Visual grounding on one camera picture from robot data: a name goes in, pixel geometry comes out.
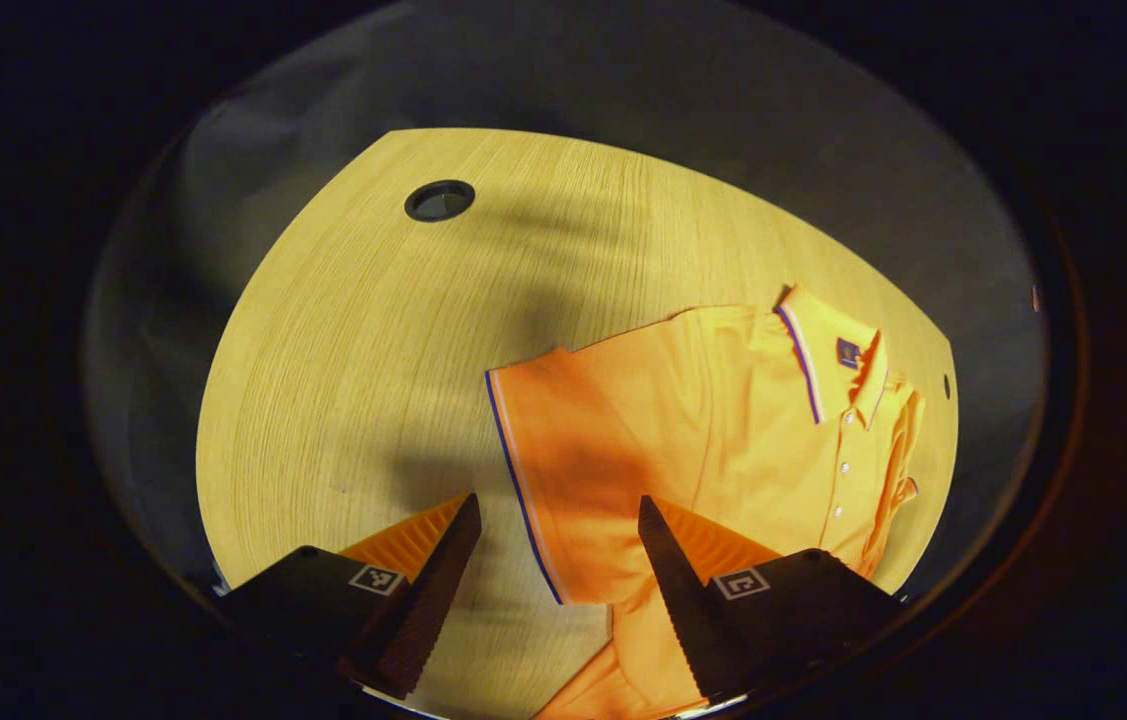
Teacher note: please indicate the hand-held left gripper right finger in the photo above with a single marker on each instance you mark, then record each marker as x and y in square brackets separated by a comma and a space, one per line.
[688, 610]

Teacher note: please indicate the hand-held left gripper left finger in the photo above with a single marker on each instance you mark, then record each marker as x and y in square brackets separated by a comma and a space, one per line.
[423, 610]

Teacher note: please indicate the orange T-shirt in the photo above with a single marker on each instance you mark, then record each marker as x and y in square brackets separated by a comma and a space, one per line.
[703, 430]

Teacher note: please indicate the black backdrop cloth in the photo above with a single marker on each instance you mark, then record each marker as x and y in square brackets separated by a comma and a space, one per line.
[623, 70]

